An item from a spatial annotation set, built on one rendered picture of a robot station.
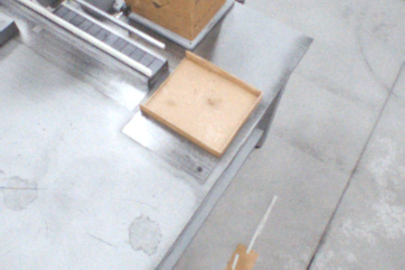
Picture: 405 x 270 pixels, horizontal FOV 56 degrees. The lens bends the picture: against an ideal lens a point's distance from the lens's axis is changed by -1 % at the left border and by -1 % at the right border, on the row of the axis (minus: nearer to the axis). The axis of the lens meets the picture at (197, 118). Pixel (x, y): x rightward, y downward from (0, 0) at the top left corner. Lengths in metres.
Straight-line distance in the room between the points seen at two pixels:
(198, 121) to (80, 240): 0.48
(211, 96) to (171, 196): 0.36
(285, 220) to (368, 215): 0.42
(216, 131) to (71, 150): 0.44
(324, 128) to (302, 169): 0.29
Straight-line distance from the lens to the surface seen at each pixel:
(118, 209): 1.11
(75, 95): 1.31
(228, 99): 1.25
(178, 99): 1.24
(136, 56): 1.30
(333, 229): 2.06
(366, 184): 2.20
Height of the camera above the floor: 1.88
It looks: 60 degrees down
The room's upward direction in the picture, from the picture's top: 2 degrees clockwise
